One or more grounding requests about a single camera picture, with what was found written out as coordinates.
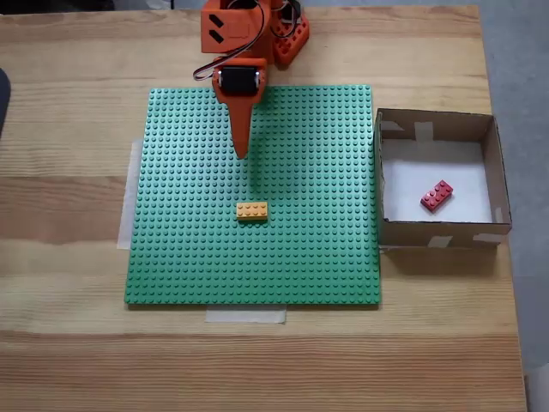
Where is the cardboard box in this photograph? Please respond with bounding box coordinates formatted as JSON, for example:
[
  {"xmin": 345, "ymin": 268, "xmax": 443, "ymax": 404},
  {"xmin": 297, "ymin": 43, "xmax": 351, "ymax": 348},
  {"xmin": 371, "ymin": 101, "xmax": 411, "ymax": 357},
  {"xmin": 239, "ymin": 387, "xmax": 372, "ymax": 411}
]
[{"xmin": 371, "ymin": 107, "xmax": 513, "ymax": 250}]

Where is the black rounded object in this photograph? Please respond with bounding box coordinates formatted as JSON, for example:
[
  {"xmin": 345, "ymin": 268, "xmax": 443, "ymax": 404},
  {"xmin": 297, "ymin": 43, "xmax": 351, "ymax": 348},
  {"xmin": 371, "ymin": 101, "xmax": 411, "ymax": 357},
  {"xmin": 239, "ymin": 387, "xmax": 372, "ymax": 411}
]
[{"xmin": 0, "ymin": 67, "xmax": 12, "ymax": 141}]

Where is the green lego baseplate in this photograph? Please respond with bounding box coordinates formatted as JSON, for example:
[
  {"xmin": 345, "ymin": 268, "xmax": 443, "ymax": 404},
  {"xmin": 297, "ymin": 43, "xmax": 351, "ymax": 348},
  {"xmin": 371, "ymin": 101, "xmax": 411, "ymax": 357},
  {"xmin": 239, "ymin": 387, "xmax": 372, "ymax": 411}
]
[{"xmin": 124, "ymin": 84, "xmax": 383, "ymax": 309}]

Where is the yellow lego block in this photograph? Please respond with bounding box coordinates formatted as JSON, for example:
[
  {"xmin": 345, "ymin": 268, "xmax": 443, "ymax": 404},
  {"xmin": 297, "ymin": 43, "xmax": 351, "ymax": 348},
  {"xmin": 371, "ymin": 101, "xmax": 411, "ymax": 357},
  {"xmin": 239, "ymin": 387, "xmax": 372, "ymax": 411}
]
[{"xmin": 236, "ymin": 201, "xmax": 269, "ymax": 222}]

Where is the white paper sheet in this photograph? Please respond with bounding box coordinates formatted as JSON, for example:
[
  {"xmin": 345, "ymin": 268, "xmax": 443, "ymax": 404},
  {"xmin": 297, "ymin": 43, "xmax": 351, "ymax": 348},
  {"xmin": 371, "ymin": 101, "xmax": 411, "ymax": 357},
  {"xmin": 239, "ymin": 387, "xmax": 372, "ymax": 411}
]
[{"xmin": 381, "ymin": 139, "xmax": 493, "ymax": 223}]

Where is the red lego block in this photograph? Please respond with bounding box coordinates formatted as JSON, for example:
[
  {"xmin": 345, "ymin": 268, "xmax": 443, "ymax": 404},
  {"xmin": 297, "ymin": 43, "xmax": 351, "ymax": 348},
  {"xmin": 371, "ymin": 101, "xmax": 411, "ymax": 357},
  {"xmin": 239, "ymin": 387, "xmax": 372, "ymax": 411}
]
[{"xmin": 419, "ymin": 179, "xmax": 455, "ymax": 214}]

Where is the long masking tape strip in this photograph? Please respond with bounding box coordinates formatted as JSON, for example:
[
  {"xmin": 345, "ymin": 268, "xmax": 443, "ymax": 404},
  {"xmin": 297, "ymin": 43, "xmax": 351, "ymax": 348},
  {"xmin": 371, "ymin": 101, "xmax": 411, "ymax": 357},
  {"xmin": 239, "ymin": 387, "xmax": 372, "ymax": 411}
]
[{"xmin": 116, "ymin": 137, "xmax": 145, "ymax": 251}]

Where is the short masking tape strip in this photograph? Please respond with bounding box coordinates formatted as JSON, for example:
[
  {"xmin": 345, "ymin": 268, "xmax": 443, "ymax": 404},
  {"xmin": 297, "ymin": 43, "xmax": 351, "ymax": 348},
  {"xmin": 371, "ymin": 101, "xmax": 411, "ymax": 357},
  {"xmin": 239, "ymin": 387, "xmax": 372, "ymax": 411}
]
[{"xmin": 204, "ymin": 306, "xmax": 287, "ymax": 325}]

